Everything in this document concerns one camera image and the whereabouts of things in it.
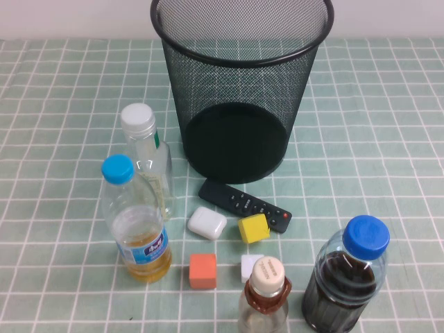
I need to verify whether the clear bottle white cap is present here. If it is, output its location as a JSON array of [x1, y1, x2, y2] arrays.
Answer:
[[119, 103, 173, 223]]

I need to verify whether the small bottle beige cap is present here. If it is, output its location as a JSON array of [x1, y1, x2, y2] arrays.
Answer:
[[237, 255, 293, 333]]

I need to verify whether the black mesh wastebasket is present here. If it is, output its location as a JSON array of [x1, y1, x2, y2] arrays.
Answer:
[[149, 0, 336, 185]]

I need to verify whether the black remote control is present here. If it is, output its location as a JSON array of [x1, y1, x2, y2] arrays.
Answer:
[[198, 178, 293, 234]]

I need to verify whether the white earbuds case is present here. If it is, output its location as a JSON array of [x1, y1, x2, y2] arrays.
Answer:
[[187, 206, 228, 241]]

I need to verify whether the yellow cube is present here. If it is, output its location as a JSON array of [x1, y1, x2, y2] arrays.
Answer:
[[237, 213, 271, 244]]

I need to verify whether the white cube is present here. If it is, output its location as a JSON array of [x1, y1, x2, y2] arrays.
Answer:
[[240, 254, 266, 284]]

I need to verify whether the orange cube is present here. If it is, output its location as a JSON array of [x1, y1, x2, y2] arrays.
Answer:
[[189, 253, 218, 290]]

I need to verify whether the light-blue cap yellow liquid bottle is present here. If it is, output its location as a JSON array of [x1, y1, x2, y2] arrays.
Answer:
[[100, 154, 173, 284]]

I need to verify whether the blue cap dark liquid bottle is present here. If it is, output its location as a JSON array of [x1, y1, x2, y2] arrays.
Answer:
[[300, 214, 391, 333]]

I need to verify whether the green checked tablecloth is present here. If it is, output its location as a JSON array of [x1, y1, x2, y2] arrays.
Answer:
[[0, 37, 444, 333]]

